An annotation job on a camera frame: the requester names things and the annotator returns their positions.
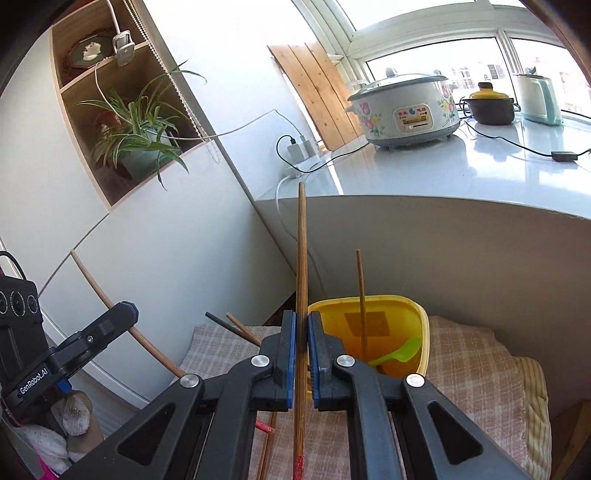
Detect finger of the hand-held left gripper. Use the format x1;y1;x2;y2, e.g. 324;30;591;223
46;301;139;378

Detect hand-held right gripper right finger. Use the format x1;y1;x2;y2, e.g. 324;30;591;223
308;310;532;480

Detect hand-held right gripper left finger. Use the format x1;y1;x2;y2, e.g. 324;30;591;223
60;310;296;480

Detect brown wooden chopstick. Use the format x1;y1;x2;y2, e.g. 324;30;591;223
355;249;369;361
225;314;263;347
71;251;187;378
257;412;278;480

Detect green plastic spoon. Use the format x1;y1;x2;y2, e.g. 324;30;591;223
368;337;422;367

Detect yellow plastic utensil container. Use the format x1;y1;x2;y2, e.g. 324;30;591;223
307;294;431;379

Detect person's left hand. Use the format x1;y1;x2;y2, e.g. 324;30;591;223
61;394;92;437

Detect black chopstick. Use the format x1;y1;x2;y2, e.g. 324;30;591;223
204;312;250;340

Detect pink checked cloth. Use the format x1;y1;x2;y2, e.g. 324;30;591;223
168;316;529;480

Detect pale green plant pot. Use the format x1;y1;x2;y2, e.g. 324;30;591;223
122;129;175;179

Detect white windowsill counter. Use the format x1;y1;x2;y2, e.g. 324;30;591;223
252;111;591;409

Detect white power strip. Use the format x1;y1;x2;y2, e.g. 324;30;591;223
283;159;325;180

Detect green spider plant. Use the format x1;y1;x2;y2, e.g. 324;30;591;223
76;60;208;191

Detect yellow striped cushion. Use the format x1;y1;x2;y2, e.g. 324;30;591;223
515;355;553;480

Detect floral white rice cooker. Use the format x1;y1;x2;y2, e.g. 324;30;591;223
345;68;461;149

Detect wooden plank board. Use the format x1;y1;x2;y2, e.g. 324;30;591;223
267;41;368;151

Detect dark decorative plate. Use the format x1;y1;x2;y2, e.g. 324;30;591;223
62;31;116;73

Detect white clip device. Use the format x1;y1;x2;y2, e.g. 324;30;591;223
112;30;137;66

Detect brown clay pot yellow lid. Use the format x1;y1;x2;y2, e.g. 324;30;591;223
462;82;522;126

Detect mint and white kettle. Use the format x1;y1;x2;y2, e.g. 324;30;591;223
512;67;564;126

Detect black charger cable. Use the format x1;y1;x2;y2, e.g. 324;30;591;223
276;135;371;174

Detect wooden wall shelf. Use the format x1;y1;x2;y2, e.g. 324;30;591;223
50;0;209;208

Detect white beaded blind cord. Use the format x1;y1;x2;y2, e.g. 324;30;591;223
124;0;221;163

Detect thin white cable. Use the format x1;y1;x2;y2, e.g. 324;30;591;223
93;0;308;144

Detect black cable with adapter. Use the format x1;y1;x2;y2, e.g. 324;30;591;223
457;99;591;163

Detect white window frame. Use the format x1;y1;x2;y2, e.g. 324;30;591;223
295;0;591;126

